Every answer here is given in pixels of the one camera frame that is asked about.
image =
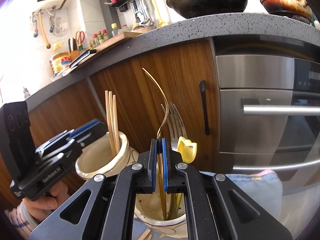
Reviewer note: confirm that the grey speckled countertop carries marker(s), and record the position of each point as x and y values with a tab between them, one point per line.
183	31

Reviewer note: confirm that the cream floral ceramic utensil holder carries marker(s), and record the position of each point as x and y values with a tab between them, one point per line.
97	158

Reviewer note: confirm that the stainless steel oven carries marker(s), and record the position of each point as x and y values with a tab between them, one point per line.
269	107

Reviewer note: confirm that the wooden cutting board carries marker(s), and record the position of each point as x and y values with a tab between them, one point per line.
106	46

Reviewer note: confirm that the black cabinet handle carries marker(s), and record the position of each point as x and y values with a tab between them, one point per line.
202	88

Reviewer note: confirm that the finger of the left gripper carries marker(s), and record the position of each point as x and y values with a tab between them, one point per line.
56	147
89	132

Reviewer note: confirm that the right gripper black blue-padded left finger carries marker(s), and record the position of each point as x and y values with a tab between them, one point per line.
139	178

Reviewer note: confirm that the yellow plastic spoon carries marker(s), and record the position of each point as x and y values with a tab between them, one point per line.
188	150

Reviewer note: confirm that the light blue cartoon cloth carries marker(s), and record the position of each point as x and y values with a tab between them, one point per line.
265	188

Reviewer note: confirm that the brown woven basket pan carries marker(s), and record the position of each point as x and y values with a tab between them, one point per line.
295	9

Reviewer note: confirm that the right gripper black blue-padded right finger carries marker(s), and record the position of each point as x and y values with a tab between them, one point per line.
180	177

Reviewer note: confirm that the wooden chopstick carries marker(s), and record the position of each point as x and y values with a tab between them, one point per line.
110	100
145	234
115	123
109	123

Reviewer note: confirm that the person's left hand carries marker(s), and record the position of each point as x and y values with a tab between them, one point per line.
39	208

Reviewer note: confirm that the silver fork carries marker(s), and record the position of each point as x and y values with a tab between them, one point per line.
175	125

